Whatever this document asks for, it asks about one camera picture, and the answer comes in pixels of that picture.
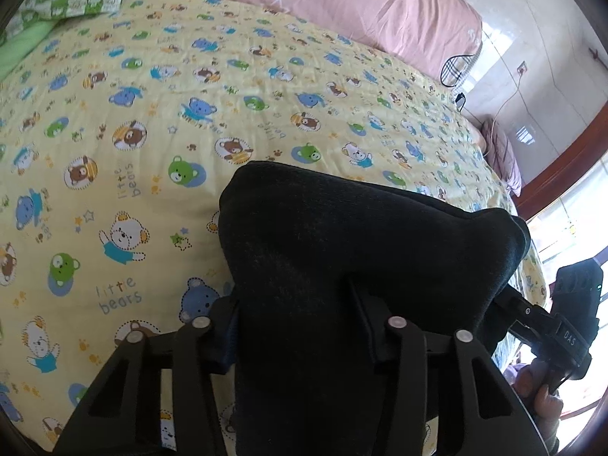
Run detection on person's right hand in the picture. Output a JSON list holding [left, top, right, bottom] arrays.
[[515, 358, 566, 442]]

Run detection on pink pillow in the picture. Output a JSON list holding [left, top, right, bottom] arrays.
[[468, 114, 490, 153]]

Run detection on pink striped cushion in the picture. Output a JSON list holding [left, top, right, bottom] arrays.
[[480, 119, 523, 195]]

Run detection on yellow bear print bedsheet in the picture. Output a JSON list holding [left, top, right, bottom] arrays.
[[0, 0, 547, 456]]

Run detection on thin white cable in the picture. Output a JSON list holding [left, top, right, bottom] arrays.
[[491, 71, 523, 127]]

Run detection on light green blanket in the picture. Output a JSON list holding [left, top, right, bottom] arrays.
[[0, 19, 53, 81]]

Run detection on black pants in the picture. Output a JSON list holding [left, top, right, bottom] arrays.
[[217, 160, 532, 456]]

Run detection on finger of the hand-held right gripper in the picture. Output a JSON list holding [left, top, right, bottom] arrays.
[[494, 285, 561, 348]]

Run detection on reddish wooden frame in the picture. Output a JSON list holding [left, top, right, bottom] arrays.
[[515, 119, 608, 219]]

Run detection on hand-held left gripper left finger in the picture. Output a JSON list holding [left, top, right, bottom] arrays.
[[52, 294, 243, 456]]

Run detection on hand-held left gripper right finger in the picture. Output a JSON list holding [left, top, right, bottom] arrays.
[[347, 278, 542, 456]]

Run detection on pink heart print quilt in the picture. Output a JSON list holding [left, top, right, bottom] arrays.
[[121, 0, 483, 89]]

